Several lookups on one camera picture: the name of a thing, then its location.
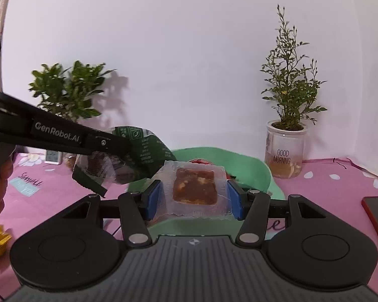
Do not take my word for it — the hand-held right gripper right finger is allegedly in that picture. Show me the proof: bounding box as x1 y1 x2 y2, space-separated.
227 179 344 246

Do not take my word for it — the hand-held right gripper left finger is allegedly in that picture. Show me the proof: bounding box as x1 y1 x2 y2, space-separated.
44 180 162 248

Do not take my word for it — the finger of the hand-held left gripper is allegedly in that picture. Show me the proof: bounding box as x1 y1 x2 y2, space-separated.
84 130 138 165

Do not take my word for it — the green plastic bowl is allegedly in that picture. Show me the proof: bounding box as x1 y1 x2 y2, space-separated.
126 147 287 236

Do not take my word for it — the green snack packet clear window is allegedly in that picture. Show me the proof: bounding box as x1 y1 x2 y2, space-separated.
72 126 178 199

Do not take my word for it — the clear brown snack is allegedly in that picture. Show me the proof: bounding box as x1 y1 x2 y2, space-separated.
156 160 232 222

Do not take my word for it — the white digital clock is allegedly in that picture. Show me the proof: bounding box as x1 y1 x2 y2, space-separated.
45 150 63 165

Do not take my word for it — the broad-leaf plant in glass vase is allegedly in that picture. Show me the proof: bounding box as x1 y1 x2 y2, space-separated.
28 60 117 169

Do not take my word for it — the small-leaf plant in printed jar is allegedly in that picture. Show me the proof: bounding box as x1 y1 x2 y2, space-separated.
261 4 328 178

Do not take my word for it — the pink printed mat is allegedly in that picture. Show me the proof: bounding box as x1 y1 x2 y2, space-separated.
0 153 378 302

